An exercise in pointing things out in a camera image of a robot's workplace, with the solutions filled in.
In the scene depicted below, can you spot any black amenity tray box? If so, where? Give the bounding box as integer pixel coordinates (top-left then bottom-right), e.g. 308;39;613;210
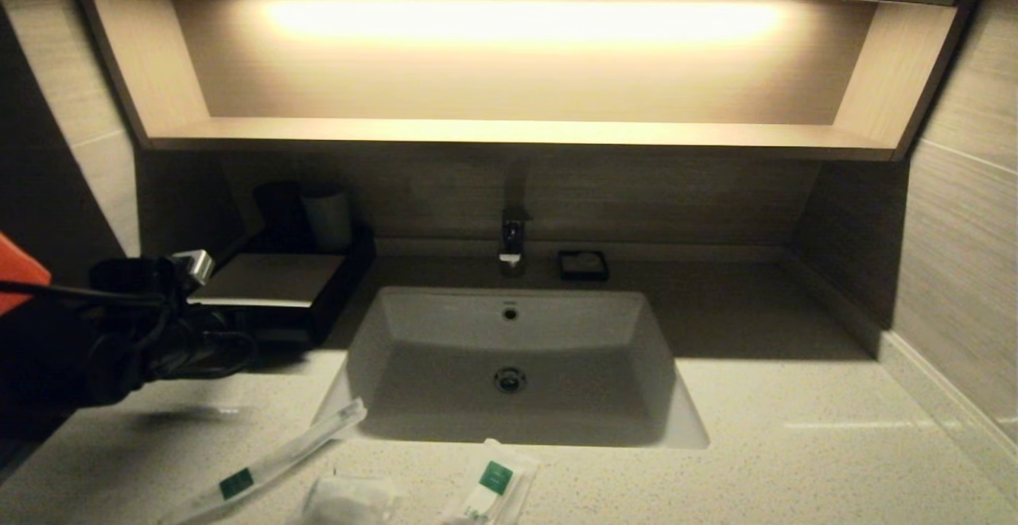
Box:
163;225;379;347

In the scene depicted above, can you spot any warm shelf light strip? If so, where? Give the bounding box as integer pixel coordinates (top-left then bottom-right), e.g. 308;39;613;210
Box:
270;4;784;45

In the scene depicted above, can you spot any wooden wall shelf niche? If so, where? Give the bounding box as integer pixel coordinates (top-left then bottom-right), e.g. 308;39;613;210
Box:
68;0;991;164

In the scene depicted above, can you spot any white ceramic sink basin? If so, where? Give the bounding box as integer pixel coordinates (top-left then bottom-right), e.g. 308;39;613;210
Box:
312;286;710;450

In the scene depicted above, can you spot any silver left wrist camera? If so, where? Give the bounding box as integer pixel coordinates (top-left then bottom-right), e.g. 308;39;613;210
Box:
171;249;216;287

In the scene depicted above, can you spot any crumpled white shower cap packet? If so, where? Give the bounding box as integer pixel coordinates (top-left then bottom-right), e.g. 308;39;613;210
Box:
298;471;398;525

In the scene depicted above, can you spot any dark grey tumbler cup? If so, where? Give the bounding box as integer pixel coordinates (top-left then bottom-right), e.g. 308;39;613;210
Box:
253;181;311;254

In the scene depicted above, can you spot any long white toothbrush packet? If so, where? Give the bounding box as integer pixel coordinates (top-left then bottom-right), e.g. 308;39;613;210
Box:
159;396;369;525

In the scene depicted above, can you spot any light grey tumbler cup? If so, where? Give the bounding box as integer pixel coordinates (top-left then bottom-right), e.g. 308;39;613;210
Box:
301;184;355;254

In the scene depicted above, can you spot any chrome faucet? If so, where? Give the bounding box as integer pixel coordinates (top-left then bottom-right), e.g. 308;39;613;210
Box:
499;205;532;275

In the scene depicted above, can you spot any white comb packet green label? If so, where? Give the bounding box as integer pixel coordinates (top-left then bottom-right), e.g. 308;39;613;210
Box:
441;437;540;525

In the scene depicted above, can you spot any black soap dish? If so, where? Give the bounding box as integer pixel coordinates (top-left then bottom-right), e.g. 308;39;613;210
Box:
558;250;610;282

